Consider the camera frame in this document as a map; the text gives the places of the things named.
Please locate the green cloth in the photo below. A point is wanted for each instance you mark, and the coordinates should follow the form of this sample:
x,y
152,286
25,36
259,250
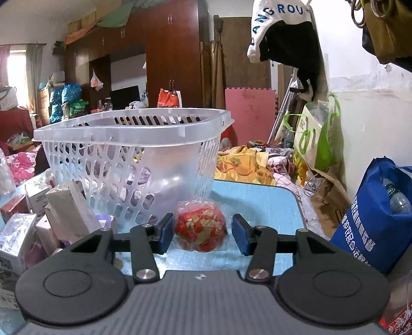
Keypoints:
x,y
116,16

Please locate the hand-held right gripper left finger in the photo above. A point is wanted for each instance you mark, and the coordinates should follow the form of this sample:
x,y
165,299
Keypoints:
x,y
166,232

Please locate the brown paper bag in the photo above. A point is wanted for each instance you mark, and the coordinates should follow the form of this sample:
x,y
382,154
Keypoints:
x,y
331,203

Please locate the black television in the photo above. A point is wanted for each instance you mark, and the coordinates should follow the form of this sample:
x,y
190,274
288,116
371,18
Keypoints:
x,y
125,96

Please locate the purple box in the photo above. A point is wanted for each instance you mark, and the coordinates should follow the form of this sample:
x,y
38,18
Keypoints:
x,y
107,223

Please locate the blue fabric bag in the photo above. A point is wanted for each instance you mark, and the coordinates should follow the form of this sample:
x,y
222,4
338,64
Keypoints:
x,y
360,225

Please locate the clear plastic bag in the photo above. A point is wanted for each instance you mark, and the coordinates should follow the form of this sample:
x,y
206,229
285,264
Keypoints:
x,y
6,175

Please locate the white and black hanging garment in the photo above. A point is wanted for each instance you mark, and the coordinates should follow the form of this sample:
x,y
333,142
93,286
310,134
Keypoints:
x,y
289,35

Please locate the green plastic bag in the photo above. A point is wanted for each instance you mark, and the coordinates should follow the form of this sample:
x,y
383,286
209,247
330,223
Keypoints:
x,y
78,106

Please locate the small white box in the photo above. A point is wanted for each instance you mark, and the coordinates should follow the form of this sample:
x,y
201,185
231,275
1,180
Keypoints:
x,y
38,195

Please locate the red printed packet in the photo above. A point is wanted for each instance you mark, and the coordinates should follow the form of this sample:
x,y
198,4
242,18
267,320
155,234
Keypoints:
x,y
397,320

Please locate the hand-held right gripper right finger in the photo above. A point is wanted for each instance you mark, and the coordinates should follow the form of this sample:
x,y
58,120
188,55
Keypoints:
x,y
241,235

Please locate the orange shopping bag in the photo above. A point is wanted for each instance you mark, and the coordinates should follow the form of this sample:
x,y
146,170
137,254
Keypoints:
x,y
169,98

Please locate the red gold ball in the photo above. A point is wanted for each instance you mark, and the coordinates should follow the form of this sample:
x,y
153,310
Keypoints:
x,y
199,227

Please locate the window curtain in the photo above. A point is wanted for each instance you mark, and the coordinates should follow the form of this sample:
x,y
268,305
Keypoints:
x,y
34,77

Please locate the white printed box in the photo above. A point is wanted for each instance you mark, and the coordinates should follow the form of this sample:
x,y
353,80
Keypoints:
x,y
16,240

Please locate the yellow floral blanket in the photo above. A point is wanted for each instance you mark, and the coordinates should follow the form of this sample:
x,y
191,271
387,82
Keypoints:
x,y
241,167

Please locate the clear plastic bottle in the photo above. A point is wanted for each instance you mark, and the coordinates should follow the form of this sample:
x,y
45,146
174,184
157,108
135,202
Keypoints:
x,y
397,198

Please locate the pink floral bedding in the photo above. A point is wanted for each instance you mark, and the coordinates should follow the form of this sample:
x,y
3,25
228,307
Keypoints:
x,y
24,164

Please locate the translucent white plastic basket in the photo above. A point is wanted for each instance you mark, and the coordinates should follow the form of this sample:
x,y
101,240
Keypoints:
x,y
128,129

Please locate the blue patterned bags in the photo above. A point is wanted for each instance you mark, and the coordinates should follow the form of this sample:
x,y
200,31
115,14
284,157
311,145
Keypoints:
x,y
64,100

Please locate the metal crutch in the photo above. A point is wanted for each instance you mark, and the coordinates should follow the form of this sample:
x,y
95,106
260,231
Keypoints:
x,y
286,106

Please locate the leaning wooden planks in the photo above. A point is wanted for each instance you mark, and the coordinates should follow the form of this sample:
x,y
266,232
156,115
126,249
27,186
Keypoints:
x,y
218,77

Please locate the pink box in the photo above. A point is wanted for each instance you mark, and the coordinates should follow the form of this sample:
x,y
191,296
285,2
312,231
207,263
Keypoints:
x,y
48,236

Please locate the brown hanging bag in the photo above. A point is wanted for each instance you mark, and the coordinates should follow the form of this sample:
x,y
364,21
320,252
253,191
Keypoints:
x,y
386,29

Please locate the dark wooden wardrobe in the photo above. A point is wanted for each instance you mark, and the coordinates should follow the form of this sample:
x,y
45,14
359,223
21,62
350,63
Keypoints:
x,y
170,48

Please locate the pink foam mat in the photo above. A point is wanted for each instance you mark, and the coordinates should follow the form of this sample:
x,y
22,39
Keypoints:
x,y
249,112

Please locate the red cabinet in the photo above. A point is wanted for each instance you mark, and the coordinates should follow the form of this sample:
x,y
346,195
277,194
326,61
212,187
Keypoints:
x,y
16,124

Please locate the green and white bag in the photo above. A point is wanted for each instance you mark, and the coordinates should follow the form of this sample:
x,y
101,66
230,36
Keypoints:
x,y
313,138

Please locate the white patterned bag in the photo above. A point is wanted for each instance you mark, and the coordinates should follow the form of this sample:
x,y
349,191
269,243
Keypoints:
x,y
8,98

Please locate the white hanging plastic bag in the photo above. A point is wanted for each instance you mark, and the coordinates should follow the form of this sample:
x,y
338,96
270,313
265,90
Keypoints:
x,y
96,80

